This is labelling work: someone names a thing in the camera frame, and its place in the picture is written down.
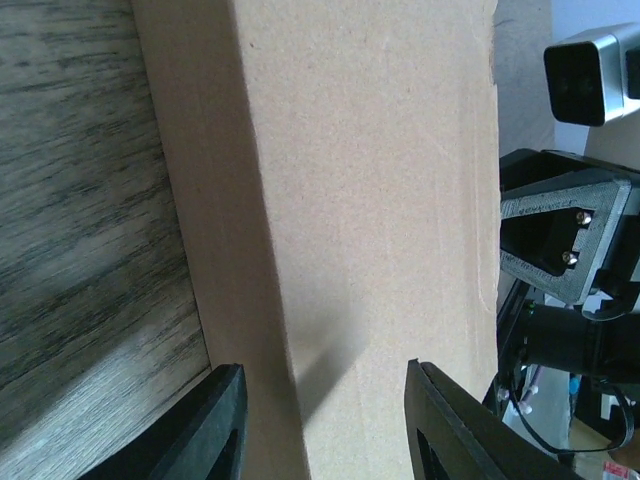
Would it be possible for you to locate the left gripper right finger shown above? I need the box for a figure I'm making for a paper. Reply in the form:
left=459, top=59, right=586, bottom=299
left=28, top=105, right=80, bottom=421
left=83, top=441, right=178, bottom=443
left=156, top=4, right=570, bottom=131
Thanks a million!
left=404, top=359, right=579, bottom=480

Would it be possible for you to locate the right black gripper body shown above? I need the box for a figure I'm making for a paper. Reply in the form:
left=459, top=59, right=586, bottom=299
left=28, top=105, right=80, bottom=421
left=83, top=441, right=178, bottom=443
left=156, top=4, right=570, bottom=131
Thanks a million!
left=499, top=149, right=639, bottom=320

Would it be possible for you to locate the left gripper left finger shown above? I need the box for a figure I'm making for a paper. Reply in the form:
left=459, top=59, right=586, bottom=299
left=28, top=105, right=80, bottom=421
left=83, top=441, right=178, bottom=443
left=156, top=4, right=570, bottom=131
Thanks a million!
left=82, top=364, right=248, bottom=479

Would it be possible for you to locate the cardboard box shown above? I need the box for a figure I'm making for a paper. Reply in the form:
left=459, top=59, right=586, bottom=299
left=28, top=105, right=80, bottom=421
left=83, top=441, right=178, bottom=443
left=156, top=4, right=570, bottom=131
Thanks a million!
left=133, top=1, right=500, bottom=479

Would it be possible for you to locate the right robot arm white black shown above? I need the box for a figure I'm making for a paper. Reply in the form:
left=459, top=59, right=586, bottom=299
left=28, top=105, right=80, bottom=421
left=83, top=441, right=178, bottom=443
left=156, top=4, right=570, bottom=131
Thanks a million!
left=500, top=149, right=639, bottom=400

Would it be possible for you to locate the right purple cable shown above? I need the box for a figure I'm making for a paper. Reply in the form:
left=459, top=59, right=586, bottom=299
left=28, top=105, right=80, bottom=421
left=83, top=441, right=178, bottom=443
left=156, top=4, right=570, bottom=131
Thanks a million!
left=514, top=362, right=549, bottom=416

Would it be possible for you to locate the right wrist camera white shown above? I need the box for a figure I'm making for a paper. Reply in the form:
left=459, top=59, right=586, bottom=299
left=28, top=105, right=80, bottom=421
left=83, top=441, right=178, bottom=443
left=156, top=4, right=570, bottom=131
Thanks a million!
left=543, top=22, right=639, bottom=127

